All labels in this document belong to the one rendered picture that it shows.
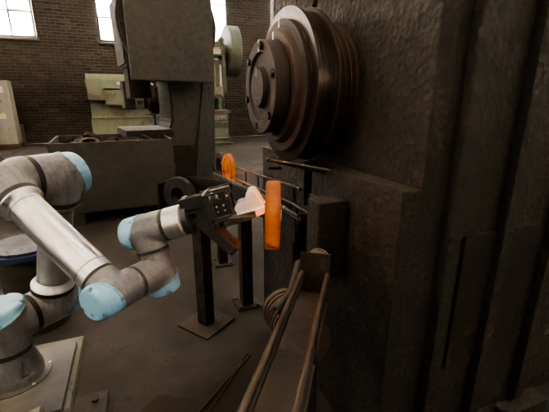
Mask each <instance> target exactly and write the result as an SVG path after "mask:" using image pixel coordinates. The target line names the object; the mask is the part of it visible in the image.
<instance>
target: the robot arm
mask: <svg viewBox="0 0 549 412"><path fill-rule="evenodd" d="M91 186H92V175H91V172H90V170H89V167H88V166H87V165H86V163H85V161H84V160H83V159H82V158H81V157H80V156H79V155H77V154H75V153H72V152H55V153H50V154H36V155H28V156H17V157H12V158H9V159H5V160H3V161H2V162H1V163H0V217H1V218H3V219H5V220H7V221H13V222H14V223H15V224H16V225H17V226H18V227H19V228H20V229H21V230H22V231H23V232H24V233H25V234H26V235H27V236H28V237H29V238H30V239H31V240H32V241H33V242H34V243H35V244H36V245H37V275H36V276H35V277H34V278H33V279H32V280H31V282H30V291H29V292H28V293H25V294H21V293H8V294H7V295H4V294H3V295H0V395H1V394H5V393H8V392H14V391H15V390H18V389H20V388H22V387H24V386H26V385H28V384H30V383H31V382H33V381H34V380H35V379H36V378H37V377H38V376H39V375H40V374H41V373H42V372H43V370H44V368H45V361H44V358H43V356H42V354H41V353H40V351H39V350H38V349H37V348H36V347H35V345H34V344H33V337H32V335H33V334H35V333H36V332H38V331H39V330H41V329H44V328H46V327H47V326H49V325H51V324H53V323H55V322H57V321H58V320H61V319H62V318H65V317H67V316H70V315H71V314H72V313H73V312H75V311H77V309H79V308H80V307H81V308H83V309H84V313H85V314H86V315H87V316H88V317H89V318H90V319H92V320H95V321H103V320H106V319H108V318H110V317H112V316H114V315H116V314H118V313H120V312H122V311H123V310H124V309H125V308H127V307H129V306H131V305H132V304H133V303H135V302H137V301H139V300H140V299H142V298H144V297H146V296H147V295H150V296H151V297H153V298H159V297H163V296H166V295H168V294H170V293H173V292H174V291H176V290H177V289H178V288H179V287H180V284H181V282H180V279H179V275H178V270H177V267H176V264H175V262H174V259H173V256H172V251H171V249H170V246H169V243H168V241H169V240H174V239H178V238H181V237H185V236H188V235H190V234H193V233H196V231H197V228H199V229H200V230H201V231H202V232H203V233H204V234H205V235H207V236H208V237H209V238H210V239H212V240H213V241H214V242H215V243H216V244H218V245H219V246H220V247H221V248H223V249H224V250H225V251H226V252H227V253H228V254H229V255H230V256H232V255H234V254H235V253H236V252H237V251H238V250H239V246H240V245H241V242H240V241H239V240H238V239H237V238H236V237H235V236H233V235H232V234H231V233H230V232H229V231H228V230H227V229H226V228H225V227H228V226H232V225H236V224H239V223H242V222H245V221H248V220H251V219H253V218H255V217H258V216H260V215H262V214H264V213H265V200H264V199H263V198H262V196H261V194H260V192H259V191H258V189H257V188H256V187H255V186H250V187H248V190H247V192H246V195H245V197H244V198H242V199H239V200H238V201H237V204H236V205H235V202H234V193H233V191H232V190H231V189H230V185H229V183H226V184H223V185H219V186H214V187H210V188H207V189H206V190H205V191H204V192H203V193H200V194H196V195H191V196H188V195H185V196H182V197H181V199H179V200H178V201H177V202H178V205H174V206H171V207H168V208H163V209H159V210H156V211H153V212H149V213H143V214H137V215H135V216H134V217H129V218H126V219H124V220H122V221H121V222H120V223H119V225H118V239H119V242H120V243H121V244H123V247H124V248H125V249H127V250H136V255H137V258H138V261H139V262H138V263H136V264H134V265H132V266H129V267H127V268H124V269H122V270H121V271H120V270H119V269H118V268H117V267H116V266H114V264H113V263H112V262H110V261H109V260H108V259H107V258H106V257H105V256H104V255H103V254H102V253H101V252H100V251H99V250H98V249H96V248H95V247H94V246H93V245H92V244H91V243H90V242H89V241H88V240H87V239H86V238H85V237H83V236H82V235H81V234H80V233H79V232H78V231H77V230H76V229H75V228H74V227H73V222H74V209H75V208H77V206H79V205H80V202H81V193H85V192H87V191H88V190H89V189H90V188H91ZM217 187H218V188H217ZM214 188H215V189H214Z"/></svg>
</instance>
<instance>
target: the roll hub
mask: <svg viewBox="0 0 549 412"><path fill-rule="evenodd" d="M260 41H262V43H263V47H262V49H261V50H259V52H258V40H257V41H256V42H255V44H254V45H253V47H252V50H251V53H250V56H249V59H250V60H251V65H250V66H248V67H247V76H246V96H248V98H249V102H248V103H247V104H248V113H249V116H250V119H251V122H252V125H253V124H254V123H257V125H258V128H257V129H256V130H257V131H258V132H259V133H268V132H277V131H278V130H279V129H280V128H281V127H282V126H283V123H284V121H285V119H286V117H287V113H288V107H289V101H290V93H291V76H290V68H289V63H288V57H287V54H286V51H285V50H284V48H283V45H282V44H281V43H280V42H279V41H278V40H273V39H259V42H260ZM269 69H274V77H270V76H269ZM266 112H270V120H268V119H266Z"/></svg>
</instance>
